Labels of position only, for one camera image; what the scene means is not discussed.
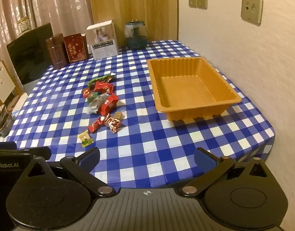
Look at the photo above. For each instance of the wooden panel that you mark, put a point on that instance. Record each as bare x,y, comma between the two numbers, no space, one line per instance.
138,0

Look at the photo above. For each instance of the small lidded glass jar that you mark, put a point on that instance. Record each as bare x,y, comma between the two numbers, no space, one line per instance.
24,25

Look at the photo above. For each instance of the small red figure-print candy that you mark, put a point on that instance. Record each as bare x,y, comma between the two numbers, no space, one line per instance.
87,92

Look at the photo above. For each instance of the round gold candy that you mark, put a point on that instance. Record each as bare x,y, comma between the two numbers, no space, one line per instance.
118,115

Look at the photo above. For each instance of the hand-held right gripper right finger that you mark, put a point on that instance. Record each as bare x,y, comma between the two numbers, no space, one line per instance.
202,160

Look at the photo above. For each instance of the small green snack packet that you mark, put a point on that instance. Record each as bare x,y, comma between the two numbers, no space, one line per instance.
92,97

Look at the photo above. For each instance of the black chair back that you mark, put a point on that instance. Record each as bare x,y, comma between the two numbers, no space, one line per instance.
29,53

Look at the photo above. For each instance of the large beige wall socket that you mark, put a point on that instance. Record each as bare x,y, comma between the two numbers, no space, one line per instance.
252,8

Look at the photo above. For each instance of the blue white checked tablecloth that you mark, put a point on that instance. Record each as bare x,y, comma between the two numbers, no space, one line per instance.
142,134

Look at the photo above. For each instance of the long green snack packet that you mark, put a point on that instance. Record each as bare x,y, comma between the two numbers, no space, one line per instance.
101,80

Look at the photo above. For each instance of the beige curtain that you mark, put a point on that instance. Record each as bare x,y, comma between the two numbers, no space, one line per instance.
53,4

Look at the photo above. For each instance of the white product box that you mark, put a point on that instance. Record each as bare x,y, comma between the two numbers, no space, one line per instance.
104,48

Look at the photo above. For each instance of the white carved chair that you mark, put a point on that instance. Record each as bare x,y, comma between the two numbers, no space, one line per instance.
3,81

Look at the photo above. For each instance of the clear nut snack packet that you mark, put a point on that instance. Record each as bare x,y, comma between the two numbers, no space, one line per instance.
94,105

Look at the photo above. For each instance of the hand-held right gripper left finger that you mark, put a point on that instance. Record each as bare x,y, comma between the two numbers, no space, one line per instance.
91,158

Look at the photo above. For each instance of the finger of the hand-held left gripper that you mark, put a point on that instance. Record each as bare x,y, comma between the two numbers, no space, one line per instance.
4,145
45,152

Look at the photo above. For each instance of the dark green glass jar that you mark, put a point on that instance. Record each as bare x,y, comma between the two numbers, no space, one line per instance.
135,38

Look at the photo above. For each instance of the red white candy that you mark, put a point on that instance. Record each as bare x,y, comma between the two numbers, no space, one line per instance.
112,122

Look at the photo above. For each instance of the red white-label snack packet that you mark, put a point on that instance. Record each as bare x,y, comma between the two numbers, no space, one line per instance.
108,103

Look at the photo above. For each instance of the red gold-print box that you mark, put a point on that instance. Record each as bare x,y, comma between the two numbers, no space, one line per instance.
75,49

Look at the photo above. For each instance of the brown metal canister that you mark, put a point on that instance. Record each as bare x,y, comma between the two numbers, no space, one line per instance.
56,53

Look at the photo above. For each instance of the yellow green candy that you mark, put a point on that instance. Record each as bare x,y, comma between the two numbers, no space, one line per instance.
84,138

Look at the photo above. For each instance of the printed box stack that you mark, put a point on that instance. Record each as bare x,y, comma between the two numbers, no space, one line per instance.
0,121

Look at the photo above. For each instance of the orange plastic tray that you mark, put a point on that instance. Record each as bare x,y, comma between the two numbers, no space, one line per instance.
186,89

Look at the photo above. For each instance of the plain red snack packet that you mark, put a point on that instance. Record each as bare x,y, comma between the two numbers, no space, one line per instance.
103,87

